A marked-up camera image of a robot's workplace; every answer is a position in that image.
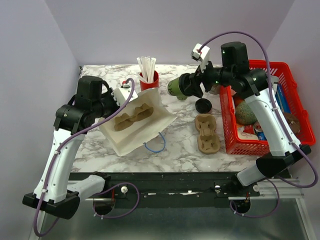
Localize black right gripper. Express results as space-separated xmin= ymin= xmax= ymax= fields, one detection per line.
xmin=184 ymin=54 xmax=234 ymax=98

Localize black plastic cup lid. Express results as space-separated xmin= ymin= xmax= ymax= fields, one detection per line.
xmin=178 ymin=73 xmax=192 ymax=97

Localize green paper cup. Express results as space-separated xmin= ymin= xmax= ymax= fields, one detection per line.
xmin=167 ymin=77 xmax=188 ymax=102

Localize checkered paper takeout bag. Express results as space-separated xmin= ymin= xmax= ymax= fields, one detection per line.
xmin=99 ymin=88 xmax=176 ymax=156

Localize brown pulp cup carrier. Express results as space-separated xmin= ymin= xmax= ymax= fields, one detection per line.
xmin=114 ymin=103 xmax=154 ymax=132
xmin=194 ymin=113 xmax=221 ymax=155

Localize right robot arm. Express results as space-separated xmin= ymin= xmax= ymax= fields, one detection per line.
xmin=182 ymin=41 xmax=311 ymax=196

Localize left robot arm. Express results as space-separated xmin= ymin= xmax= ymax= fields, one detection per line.
xmin=22 ymin=76 xmax=120 ymax=220

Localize grey marbled block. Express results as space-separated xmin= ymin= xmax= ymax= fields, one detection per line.
xmin=209 ymin=84 xmax=221 ymax=95

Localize black lid stack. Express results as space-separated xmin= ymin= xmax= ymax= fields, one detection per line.
xmin=195 ymin=98 xmax=212 ymax=114

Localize red plastic straw holder cup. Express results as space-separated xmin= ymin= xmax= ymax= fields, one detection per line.
xmin=138 ymin=70 xmax=159 ymax=92

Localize white wrapped straws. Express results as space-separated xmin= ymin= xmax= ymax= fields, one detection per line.
xmin=137 ymin=56 xmax=157 ymax=84

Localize green round sponge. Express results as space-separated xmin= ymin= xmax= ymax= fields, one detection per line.
xmin=235 ymin=101 xmax=257 ymax=126

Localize red plastic basket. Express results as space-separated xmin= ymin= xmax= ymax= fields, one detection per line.
xmin=219 ymin=61 xmax=316 ymax=156

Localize blue package in basket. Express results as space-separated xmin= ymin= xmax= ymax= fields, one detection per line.
xmin=275 ymin=83 xmax=291 ymax=114

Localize brown round cake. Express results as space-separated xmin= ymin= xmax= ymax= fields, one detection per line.
xmin=283 ymin=112 xmax=301 ymax=135

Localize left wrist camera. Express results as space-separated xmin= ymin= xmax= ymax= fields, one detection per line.
xmin=111 ymin=78 xmax=138 ymax=106

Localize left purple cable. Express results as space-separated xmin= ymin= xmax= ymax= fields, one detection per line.
xmin=32 ymin=77 xmax=141 ymax=237

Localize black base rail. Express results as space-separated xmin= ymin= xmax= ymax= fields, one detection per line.
xmin=68 ymin=171 xmax=261 ymax=209

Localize aluminium frame rail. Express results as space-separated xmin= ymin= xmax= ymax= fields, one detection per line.
xmin=67 ymin=179 xmax=304 ymax=202

